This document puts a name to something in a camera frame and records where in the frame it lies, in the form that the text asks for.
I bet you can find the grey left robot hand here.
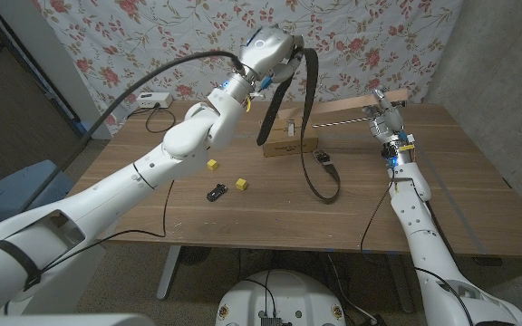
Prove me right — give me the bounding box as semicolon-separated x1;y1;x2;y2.
237;24;307;85

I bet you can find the black leather belt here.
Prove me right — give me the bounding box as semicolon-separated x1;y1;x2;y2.
256;47;342;205

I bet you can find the wooden strip with metal rod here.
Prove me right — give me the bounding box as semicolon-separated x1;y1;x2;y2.
276;88;410;137

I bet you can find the brown cardboard box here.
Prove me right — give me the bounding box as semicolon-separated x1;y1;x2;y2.
262;116;320;158

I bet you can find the white power strip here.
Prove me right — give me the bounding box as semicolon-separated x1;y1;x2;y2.
135;91;174;110

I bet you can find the floral print backdrop cloth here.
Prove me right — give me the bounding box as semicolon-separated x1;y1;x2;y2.
32;0;464;137

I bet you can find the small black toy car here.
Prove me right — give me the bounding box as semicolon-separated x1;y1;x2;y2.
206;183;228;203

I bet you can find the black round fan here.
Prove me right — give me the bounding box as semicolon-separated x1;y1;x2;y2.
179;246;212;267

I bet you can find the grey table leg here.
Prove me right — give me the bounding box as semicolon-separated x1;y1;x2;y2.
385;253;415;314
156;245;183;301

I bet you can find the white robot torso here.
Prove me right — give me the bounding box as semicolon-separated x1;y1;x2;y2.
215;269;347;326

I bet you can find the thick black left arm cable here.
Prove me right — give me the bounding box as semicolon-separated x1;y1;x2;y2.
15;49;247;216

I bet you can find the black looped power cable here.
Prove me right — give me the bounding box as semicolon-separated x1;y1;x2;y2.
127;104;177;135

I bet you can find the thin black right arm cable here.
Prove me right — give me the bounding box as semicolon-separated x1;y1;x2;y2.
359;178;478;326

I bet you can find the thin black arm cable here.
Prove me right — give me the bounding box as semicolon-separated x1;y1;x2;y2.
359;178;478;326
38;178;176;275

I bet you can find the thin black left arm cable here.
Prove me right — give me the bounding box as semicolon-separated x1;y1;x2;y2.
38;178;176;275

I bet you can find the grey floor cable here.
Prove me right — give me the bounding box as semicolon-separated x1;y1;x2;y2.
325;253;378;326

